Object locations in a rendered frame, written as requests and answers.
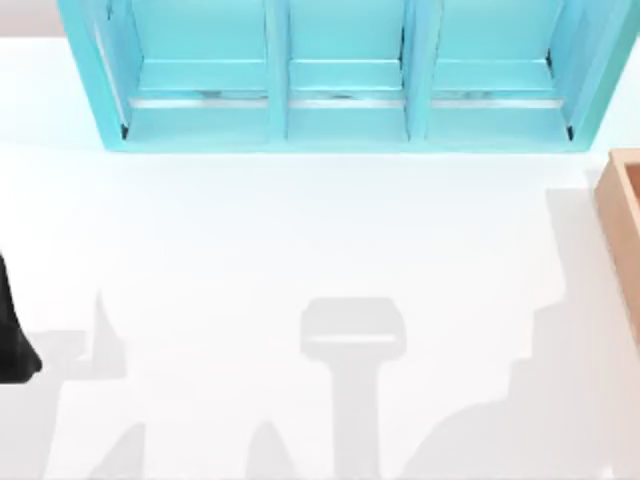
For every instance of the light blue rack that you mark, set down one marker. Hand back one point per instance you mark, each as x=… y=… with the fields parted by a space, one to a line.
x=345 y=120

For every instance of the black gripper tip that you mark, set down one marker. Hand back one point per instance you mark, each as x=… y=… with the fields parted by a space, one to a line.
x=12 y=345

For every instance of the salmon-coloured shallow box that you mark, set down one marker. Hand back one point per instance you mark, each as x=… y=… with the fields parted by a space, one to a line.
x=614 y=210

